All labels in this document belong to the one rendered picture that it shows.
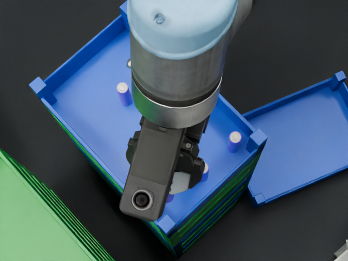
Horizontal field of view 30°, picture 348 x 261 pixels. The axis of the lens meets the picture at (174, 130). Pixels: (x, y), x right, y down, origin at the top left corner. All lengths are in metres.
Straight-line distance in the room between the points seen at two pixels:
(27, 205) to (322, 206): 0.69
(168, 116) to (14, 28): 1.06
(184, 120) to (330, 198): 0.90
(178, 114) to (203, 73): 0.06
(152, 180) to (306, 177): 0.85
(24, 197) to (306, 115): 0.72
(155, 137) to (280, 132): 0.86
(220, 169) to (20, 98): 0.72
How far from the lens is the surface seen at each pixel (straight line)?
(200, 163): 0.74
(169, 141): 0.68
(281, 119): 1.53
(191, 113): 0.63
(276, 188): 1.49
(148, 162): 0.69
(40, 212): 1.10
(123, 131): 1.02
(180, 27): 0.52
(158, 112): 0.63
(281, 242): 1.48
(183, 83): 0.58
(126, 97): 0.99
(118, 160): 1.01
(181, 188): 0.81
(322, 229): 1.50
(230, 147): 0.97
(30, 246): 1.09
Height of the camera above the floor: 1.46
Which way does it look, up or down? 75 degrees down
